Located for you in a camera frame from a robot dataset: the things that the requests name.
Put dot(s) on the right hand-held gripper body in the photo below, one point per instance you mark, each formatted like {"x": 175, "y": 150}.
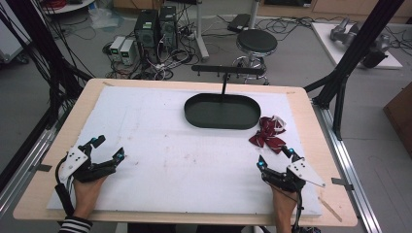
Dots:
{"x": 296, "y": 174}

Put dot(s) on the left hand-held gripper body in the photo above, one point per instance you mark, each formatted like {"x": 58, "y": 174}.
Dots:
{"x": 78, "y": 161}

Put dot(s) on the dark red striped bow tie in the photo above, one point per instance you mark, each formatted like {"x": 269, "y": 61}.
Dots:
{"x": 268, "y": 133}

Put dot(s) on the person's right hand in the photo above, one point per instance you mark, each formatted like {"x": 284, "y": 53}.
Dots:
{"x": 282, "y": 202}

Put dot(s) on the person's left hand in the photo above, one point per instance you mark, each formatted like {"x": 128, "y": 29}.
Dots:
{"x": 86, "y": 194}

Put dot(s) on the thin wooden stick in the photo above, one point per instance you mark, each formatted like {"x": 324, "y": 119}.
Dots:
{"x": 330, "y": 209}

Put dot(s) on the white foam board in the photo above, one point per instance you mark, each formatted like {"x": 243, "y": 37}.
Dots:
{"x": 181, "y": 168}

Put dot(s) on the black rack with oval tray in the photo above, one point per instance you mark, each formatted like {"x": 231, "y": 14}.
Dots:
{"x": 223, "y": 111}

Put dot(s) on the white power supply unit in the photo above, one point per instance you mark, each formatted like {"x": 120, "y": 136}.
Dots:
{"x": 116, "y": 48}
{"x": 127, "y": 52}

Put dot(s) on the black round stool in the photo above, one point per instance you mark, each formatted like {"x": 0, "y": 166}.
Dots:
{"x": 256, "y": 43}

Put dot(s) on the brown wooden cabinet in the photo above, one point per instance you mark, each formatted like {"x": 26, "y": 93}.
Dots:
{"x": 401, "y": 116}

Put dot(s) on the white platform board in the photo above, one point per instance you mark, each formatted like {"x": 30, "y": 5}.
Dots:
{"x": 327, "y": 42}

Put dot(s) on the black computer tower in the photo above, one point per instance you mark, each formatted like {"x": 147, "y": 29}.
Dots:
{"x": 168, "y": 27}
{"x": 146, "y": 30}

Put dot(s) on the clear plastic bag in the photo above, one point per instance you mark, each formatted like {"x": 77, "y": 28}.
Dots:
{"x": 105, "y": 18}

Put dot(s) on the white round table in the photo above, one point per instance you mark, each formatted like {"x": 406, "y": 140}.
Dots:
{"x": 68, "y": 6}

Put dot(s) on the black flat box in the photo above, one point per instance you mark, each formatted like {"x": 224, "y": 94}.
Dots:
{"x": 239, "y": 22}

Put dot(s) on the white table leg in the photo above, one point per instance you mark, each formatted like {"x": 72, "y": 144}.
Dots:
{"x": 200, "y": 32}

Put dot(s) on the grey metal bracket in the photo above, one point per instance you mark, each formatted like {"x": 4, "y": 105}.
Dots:
{"x": 43, "y": 167}
{"x": 342, "y": 183}

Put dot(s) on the aluminium rail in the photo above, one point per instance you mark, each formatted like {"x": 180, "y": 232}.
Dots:
{"x": 26, "y": 168}
{"x": 346, "y": 161}

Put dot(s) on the white stand post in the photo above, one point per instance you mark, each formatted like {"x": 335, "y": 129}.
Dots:
{"x": 254, "y": 14}

